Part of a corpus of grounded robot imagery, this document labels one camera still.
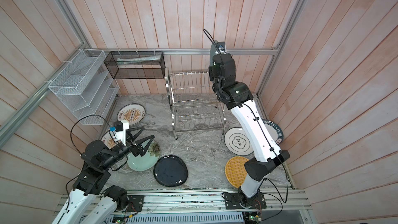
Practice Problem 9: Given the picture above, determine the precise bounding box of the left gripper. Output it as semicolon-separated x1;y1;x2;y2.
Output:
101;126;155;170

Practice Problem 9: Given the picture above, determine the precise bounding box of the orange sunburst plate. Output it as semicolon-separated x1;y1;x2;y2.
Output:
101;132;116;149
117;104;146;125

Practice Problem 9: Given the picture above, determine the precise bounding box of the grey-green plate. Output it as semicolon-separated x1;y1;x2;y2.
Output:
209;41;218;67

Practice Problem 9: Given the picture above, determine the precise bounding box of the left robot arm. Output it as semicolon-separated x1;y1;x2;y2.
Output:
53;127;154;224

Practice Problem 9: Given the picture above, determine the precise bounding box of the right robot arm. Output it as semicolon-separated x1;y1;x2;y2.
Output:
209;52;290;207

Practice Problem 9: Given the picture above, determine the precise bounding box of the chrome dish rack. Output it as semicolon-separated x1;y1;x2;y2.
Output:
164;70;226;139

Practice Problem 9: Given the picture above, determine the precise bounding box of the mint plate with flower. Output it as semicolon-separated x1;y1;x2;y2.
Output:
127;141;161;172

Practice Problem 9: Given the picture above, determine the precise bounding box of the dark blue oval plate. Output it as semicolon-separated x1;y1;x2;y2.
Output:
153;155;189;187

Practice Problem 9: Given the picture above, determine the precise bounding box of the white plate black outline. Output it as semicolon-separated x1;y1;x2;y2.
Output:
224;127;254;156

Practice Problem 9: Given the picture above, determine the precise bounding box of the black mesh basket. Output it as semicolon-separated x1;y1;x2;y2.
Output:
104;51;166;79

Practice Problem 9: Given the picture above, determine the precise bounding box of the white plate dark lettered rim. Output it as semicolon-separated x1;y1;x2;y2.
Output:
263;119;284;145

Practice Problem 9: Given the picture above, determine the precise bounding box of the yellow woven plate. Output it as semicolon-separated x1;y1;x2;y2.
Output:
224;156;249;188

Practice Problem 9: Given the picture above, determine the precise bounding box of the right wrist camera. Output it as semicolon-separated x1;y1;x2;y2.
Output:
216;41;227;54

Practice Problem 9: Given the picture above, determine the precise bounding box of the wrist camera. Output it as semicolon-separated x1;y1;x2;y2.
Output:
109;120;129;146
216;41;227;54

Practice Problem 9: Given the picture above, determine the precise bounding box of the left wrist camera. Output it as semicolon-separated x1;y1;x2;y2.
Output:
109;120;129;146

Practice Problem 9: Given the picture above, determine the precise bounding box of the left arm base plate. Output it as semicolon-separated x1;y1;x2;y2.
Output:
126;195;145;213

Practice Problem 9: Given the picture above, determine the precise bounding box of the white wire shelf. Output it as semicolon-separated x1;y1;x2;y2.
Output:
49;49;119;125

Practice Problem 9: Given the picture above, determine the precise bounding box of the aluminium frame rail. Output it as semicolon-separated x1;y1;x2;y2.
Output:
99;48;279;55

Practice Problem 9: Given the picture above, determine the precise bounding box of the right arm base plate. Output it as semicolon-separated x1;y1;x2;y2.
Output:
221;192;266;209

